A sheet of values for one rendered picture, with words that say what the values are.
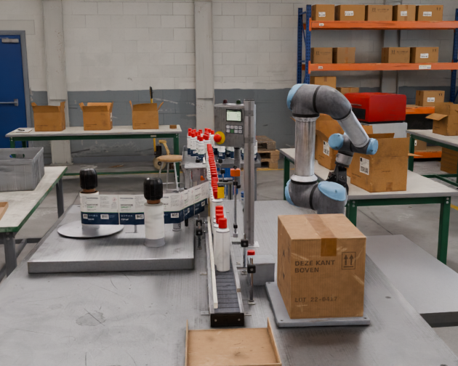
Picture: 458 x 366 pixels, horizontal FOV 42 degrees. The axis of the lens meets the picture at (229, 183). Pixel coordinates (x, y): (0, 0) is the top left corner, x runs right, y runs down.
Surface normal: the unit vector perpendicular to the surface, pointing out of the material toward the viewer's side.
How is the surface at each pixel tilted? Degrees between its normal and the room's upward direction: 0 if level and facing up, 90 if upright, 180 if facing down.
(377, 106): 90
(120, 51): 90
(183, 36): 90
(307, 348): 0
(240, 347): 0
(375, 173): 90
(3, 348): 0
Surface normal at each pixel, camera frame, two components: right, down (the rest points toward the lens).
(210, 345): 0.00, -0.98
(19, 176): 0.18, 0.19
